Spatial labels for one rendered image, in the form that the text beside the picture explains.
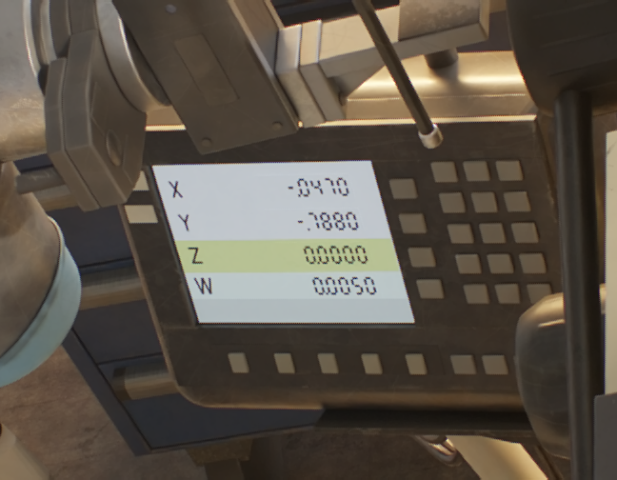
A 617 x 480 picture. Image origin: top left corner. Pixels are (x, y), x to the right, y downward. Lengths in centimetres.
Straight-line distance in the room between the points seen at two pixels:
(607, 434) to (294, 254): 113
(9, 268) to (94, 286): 171
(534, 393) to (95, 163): 29
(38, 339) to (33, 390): 228
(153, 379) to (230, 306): 128
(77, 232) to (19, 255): 168
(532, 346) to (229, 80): 31
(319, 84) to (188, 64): 6
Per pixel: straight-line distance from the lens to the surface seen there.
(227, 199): 227
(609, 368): 119
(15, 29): 168
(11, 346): 181
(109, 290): 349
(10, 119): 169
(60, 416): 405
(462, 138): 217
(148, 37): 167
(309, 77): 169
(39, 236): 180
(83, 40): 167
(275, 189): 225
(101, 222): 345
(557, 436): 144
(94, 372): 363
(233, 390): 236
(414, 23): 168
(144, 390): 360
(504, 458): 244
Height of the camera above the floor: 274
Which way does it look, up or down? 42 degrees down
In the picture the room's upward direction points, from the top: 30 degrees counter-clockwise
